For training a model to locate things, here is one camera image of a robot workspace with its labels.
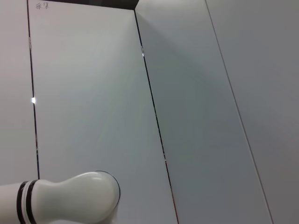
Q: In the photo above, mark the white and silver left arm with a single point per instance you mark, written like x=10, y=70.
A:
x=70, y=198

